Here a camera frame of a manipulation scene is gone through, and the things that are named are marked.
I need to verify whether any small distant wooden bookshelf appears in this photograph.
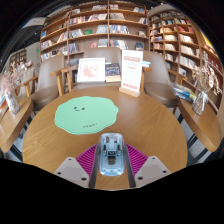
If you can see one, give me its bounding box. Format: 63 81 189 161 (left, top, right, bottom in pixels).
8 48 28 69

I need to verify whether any white framed floral picture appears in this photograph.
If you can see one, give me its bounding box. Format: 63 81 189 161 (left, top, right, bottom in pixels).
76 57 107 84

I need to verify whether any wide wooden bookshelf unit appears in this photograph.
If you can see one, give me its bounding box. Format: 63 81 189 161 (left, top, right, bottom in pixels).
39 3 150 68

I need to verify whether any wooden side table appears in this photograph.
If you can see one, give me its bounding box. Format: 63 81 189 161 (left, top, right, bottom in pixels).
0 96 34 154
177 96 224 154

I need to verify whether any curved wooden bookshelf unit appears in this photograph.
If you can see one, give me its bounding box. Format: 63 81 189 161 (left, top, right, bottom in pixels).
148 9 224 111

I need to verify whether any green cloud-shaped mouse pad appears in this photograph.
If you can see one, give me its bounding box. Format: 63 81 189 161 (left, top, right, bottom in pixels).
53 95 120 136

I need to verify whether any white red sign, wooden base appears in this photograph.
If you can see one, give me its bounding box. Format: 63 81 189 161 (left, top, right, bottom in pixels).
118 49 144 98

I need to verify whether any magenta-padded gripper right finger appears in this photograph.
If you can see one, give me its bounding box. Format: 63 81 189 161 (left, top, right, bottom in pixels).
123 143 172 189

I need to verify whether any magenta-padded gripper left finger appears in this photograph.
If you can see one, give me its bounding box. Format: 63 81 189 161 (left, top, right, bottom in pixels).
53 143 100 189

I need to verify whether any dark cover book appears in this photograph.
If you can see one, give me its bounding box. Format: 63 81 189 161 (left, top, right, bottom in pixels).
104 62 122 83

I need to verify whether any brown padded wooden armchair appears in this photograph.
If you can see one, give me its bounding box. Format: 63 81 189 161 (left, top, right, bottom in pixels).
61 46 153 93
142 50 188 109
18 54 71 111

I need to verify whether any stack of colourful books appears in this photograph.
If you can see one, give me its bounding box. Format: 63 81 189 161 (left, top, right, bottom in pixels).
172 83 198 104

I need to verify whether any transparent light blue computer mouse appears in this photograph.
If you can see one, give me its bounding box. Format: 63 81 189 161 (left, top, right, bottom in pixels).
96 132 130 177

